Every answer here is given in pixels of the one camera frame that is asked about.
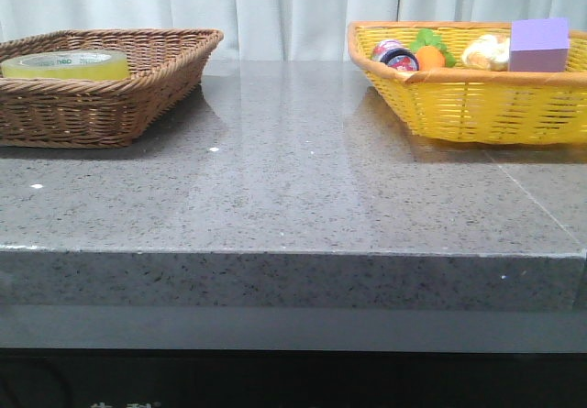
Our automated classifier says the orange toy carrot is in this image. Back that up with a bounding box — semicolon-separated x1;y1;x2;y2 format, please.
409;28;457;71

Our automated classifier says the purple foam block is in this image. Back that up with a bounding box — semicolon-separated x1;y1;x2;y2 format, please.
508;17;570;72

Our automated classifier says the yellow packing tape roll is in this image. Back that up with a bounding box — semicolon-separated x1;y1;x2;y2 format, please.
1;50;130;81

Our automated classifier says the small round jar dark lid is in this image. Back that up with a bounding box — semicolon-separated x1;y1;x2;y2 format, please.
371;39;419;72

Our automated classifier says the yellow wicker basket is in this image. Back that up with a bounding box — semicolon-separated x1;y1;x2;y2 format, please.
348;21;586;145

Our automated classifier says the cream toy bread roll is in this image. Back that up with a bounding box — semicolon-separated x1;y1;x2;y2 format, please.
461;34;510;72

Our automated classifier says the brown wicker basket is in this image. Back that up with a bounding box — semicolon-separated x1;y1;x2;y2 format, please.
1;28;224;149

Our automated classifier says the white curtain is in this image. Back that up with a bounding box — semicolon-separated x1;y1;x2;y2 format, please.
1;0;586;61

